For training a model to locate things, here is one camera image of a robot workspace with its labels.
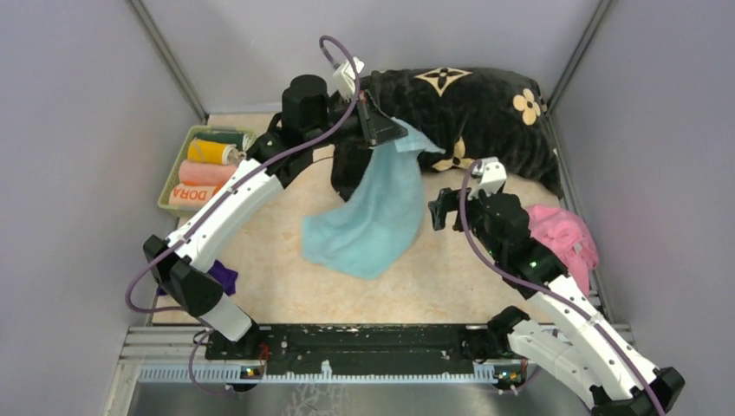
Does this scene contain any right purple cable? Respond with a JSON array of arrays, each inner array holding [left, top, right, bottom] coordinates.
[[457, 159, 667, 416]]

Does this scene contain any pink rolled towel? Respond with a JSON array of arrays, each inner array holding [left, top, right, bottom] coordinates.
[[178, 160, 237, 186]]

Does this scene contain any green plastic basket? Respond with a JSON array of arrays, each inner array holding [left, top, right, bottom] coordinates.
[[158, 125, 256, 217]]

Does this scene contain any orange DORA rolled towel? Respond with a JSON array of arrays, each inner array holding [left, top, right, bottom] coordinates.
[[167, 184, 222, 209]]

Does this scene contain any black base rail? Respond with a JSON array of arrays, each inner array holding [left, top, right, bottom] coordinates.
[[204, 322, 547, 380]]

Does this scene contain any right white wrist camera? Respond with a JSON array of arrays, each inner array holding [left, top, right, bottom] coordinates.
[[468, 157, 507, 200]]

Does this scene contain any yellow rolled towel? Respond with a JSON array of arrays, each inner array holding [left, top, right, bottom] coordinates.
[[186, 139, 239, 166]]

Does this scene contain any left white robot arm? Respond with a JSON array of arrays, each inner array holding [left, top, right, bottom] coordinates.
[[143, 75, 408, 359]]

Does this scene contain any dark green rolled towel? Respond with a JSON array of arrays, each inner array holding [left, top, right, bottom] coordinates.
[[194, 131, 250, 152]]

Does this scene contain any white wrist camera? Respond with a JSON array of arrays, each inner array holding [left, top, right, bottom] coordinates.
[[468, 157, 507, 200], [333, 56, 365, 100]]

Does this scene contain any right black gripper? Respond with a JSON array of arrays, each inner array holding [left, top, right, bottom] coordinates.
[[428, 185, 504, 260]]

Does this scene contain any purple towel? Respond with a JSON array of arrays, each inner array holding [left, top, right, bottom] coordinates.
[[152, 258, 238, 297]]

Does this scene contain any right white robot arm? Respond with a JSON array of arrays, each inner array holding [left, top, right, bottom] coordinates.
[[428, 188, 685, 415]]

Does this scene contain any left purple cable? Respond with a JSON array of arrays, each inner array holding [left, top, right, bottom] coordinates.
[[125, 35, 361, 397]]

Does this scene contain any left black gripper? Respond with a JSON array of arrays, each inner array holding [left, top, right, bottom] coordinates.
[[305, 88, 407, 149]]

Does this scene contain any light blue towel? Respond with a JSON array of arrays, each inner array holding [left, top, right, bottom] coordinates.
[[302, 118, 445, 280]]

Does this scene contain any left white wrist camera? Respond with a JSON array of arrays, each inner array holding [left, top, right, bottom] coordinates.
[[333, 56, 365, 100]]

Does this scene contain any black floral blanket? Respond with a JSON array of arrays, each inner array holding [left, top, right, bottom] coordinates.
[[361, 67, 564, 198]]

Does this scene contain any purple cable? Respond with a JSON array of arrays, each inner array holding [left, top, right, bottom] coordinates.
[[125, 35, 361, 397], [457, 159, 667, 416]]

